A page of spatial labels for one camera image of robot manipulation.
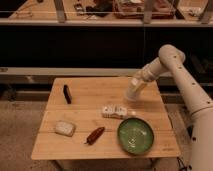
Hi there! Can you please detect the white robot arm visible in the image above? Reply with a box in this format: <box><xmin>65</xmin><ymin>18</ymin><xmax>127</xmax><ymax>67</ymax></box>
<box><xmin>128</xmin><ymin>44</ymin><xmax>213</xmax><ymax>171</ymax></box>

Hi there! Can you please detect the black eraser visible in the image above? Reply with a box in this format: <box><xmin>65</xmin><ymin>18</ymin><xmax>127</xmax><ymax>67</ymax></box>
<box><xmin>63</xmin><ymin>85</ymin><xmax>72</xmax><ymax>104</ymax></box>

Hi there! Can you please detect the metal shelf rack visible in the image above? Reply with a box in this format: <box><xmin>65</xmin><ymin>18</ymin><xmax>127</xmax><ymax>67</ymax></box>
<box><xmin>0</xmin><ymin>0</ymin><xmax>213</xmax><ymax>84</ymax></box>

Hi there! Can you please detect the red chili pepper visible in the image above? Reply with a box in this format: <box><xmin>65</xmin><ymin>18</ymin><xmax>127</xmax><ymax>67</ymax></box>
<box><xmin>86</xmin><ymin>127</ymin><xmax>105</xmax><ymax>145</ymax></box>

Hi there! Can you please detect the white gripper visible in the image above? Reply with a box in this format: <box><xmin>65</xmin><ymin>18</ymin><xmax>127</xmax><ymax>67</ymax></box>
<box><xmin>132</xmin><ymin>65</ymin><xmax>155</xmax><ymax>91</ymax></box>

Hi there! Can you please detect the green ceramic plate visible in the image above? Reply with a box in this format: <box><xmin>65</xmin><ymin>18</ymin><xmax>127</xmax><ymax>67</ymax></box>
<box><xmin>117</xmin><ymin>118</ymin><xmax>154</xmax><ymax>155</ymax></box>

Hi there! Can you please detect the plastic tray with items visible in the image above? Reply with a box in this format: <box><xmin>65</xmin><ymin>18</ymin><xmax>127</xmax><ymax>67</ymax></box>
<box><xmin>113</xmin><ymin>0</ymin><xmax>176</xmax><ymax>19</ymax></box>

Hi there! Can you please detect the black cable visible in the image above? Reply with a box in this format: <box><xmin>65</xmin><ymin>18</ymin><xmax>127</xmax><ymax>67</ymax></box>
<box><xmin>176</xmin><ymin>156</ymin><xmax>189</xmax><ymax>171</ymax></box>

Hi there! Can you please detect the white wrapped snack pack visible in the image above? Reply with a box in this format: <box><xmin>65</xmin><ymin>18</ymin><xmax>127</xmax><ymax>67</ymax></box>
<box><xmin>102</xmin><ymin>105</ymin><xmax>127</xmax><ymax>119</ymax></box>

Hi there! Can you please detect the wooden table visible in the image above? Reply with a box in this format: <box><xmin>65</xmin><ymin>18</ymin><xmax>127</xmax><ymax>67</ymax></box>
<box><xmin>30</xmin><ymin>76</ymin><xmax>181</xmax><ymax>171</ymax></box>

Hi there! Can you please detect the white ceramic cup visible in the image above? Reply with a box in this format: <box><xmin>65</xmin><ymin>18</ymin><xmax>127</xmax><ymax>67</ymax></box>
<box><xmin>125</xmin><ymin>78</ymin><xmax>147</xmax><ymax>101</ymax></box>

